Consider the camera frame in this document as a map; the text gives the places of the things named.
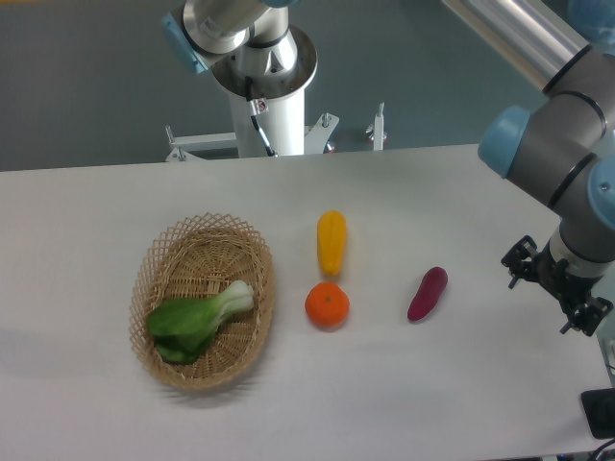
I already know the purple sweet potato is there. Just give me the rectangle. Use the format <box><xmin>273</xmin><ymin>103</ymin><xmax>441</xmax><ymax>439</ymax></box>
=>
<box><xmin>406</xmin><ymin>267</ymin><xmax>449</xmax><ymax>323</ymax></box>

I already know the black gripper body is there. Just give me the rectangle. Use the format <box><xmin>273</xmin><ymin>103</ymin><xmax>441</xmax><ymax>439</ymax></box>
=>
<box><xmin>527</xmin><ymin>238</ymin><xmax>599</xmax><ymax>312</ymax></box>

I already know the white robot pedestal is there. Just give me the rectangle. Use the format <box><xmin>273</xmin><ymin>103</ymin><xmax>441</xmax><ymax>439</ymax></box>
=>
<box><xmin>229</xmin><ymin>89</ymin><xmax>305</xmax><ymax>158</ymax></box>

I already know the white metal base frame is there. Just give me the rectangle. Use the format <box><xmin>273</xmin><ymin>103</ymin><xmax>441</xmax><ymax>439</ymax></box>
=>
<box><xmin>165</xmin><ymin>102</ymin><xmax>387</xmax><ymax>162</ymax></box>

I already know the black device at table edge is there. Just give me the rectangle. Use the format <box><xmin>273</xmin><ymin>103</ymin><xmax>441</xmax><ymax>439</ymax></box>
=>
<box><xmin>580</xmin><ymin>388</ymin><xmax>614</xmax><ymax>440</ymax></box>

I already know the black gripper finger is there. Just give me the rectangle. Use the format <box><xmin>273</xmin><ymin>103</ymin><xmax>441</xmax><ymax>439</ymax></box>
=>
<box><xmin>501</xmin><ymin>235</ymin><xmax>538</xmax><ymax>288</ymax></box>
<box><xmin>559</xmin><ymin>296</ymin><xmax>613</xmax><ymax>337</ymax></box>

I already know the green bok choy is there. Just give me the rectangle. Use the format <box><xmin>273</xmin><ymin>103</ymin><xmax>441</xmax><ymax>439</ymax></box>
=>
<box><xmin>146</xmin><ymin>280</ymin><xmax>254</xmax><ymax>365</ymax></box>

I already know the yellow pepper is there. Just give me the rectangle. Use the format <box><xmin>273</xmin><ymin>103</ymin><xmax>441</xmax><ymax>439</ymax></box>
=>
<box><xmin>317</xmin><ymin>209</ymin><xmax>347</xmax><ymax>277</ymax></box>

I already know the black cable on pedestal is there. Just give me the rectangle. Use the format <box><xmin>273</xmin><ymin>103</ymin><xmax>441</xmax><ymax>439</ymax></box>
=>
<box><xmin>243</xmin><ymin>75</ymin><xmax>278</xmax><ymax>158</ymax></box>

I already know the woven wicker basket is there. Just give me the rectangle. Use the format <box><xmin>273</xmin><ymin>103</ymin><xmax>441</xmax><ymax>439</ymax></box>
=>
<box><xmin>129</xmin><ymin>213</ymin><xmax>275</xmax><ymax>391</ymax></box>

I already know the orange mandarin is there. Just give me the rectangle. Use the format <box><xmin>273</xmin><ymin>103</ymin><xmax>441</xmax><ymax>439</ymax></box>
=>
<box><xmin>305</xmin><ymin>281</ymin><xmax>350</xmax><ymax>329</ymax></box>

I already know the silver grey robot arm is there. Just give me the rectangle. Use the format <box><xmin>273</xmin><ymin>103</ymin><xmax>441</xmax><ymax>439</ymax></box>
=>
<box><xmin>161</xmin><ymin>1</ymin><xmax>614</xmax><ymax>335</ymax></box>

